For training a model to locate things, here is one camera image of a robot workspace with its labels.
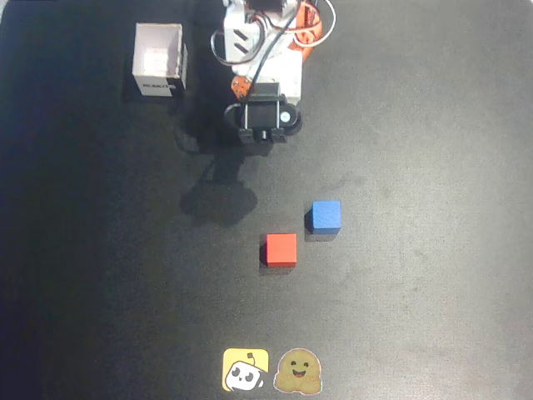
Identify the white servo cable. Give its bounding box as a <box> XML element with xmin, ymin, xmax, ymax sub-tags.
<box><xmin>286</xmin><ymin>0</ymin><xmax>337</xmax><ymax>49</ymax></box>

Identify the black webcam on gripper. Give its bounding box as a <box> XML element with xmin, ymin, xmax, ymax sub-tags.
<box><xmin>223</xmin><ymin>93</ymin><xmax>304</xmax><ymax>146</ymax></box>

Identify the white cardboard box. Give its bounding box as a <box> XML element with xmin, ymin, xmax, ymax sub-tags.
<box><xmin>132</xmin><ymin>22</ymin><xmax>188</xmax><ymax>99</ymax></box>

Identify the thin looped servo wire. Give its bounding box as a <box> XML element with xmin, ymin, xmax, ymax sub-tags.
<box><xmin>209</xmin><ymin>27</ymin><xmax>239</xmax><ymax>67</ymax></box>

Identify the blue cube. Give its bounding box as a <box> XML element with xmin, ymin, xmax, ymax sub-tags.
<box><xmin>306</xmin><ymin>200</ymin><xmax>342</xmax><ymax>234</ymax></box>

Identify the black camera cable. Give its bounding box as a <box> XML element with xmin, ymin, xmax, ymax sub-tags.
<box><xmin>244</xmin><ymin>6</ymin><xmax>314</xmax><ymax>103</ymax></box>

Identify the yellow robot face sticker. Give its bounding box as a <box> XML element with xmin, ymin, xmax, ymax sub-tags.
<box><xmin>222</xmin><ymin>347</ymin><xmax>270</xmax><ymax>393</ymax></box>

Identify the black table mat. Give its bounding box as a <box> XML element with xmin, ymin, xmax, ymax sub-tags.
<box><xmin>0</xmin><ymin>0</ymin><xmax>533</xmax><ymax>400</ymax></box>

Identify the hugging face emoji sticker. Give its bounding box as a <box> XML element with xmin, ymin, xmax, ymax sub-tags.
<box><xmin>272</xmin><ymin>347</ymin><xmax>324</xmax><ymax>395</ymax></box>

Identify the red cube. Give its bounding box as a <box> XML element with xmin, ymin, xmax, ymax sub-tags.
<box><xmin>260</xmin><ymin>232</ymin><xmax>298</xmax><ymax>268</ymax></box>

